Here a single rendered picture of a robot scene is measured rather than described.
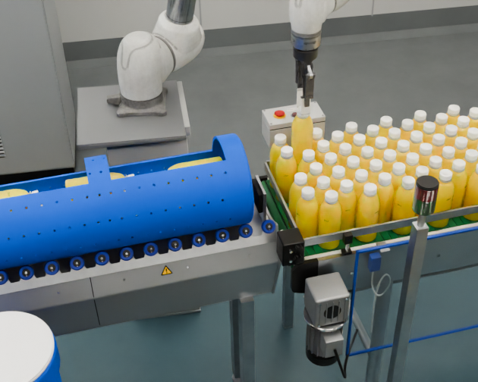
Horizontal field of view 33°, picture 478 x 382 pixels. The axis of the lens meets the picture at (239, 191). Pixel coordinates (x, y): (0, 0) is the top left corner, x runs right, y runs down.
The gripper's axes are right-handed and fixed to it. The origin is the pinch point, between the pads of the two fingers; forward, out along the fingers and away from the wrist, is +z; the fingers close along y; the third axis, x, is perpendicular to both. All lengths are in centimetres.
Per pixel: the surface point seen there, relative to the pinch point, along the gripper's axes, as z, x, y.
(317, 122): 17.2, 9.1, -11.4
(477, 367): 125, 70, 26
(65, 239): 15, -79, 28
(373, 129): 14.9, 24.7, 0.6
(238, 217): 19.3, -28.4, 27.0
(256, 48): 124, 49, -250
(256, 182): 20.4, -18.7, 10.9
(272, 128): 16.4, -7.2, -11.0
